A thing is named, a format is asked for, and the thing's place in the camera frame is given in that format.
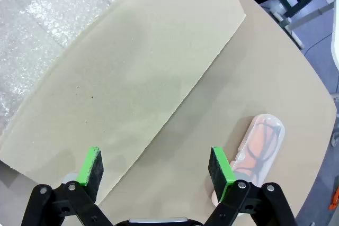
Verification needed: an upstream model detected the pink glasses case clear lid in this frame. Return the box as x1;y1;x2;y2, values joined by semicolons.
211;114;286;206

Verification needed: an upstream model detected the clear bubble wrap sheet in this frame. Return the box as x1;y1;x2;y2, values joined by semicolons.
0;0;151;131

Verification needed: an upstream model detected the small orange object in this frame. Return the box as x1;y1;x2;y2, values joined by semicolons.
329;185;339;211

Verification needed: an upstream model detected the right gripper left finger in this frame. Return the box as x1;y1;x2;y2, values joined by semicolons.
21;146;117;226

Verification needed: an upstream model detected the brown cardboard box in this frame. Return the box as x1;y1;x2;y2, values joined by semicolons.
0;0;246;184

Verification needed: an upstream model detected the white table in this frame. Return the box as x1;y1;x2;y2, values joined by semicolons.
261;0;339;68

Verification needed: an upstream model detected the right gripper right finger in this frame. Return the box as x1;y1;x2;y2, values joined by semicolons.
202;146;299;226

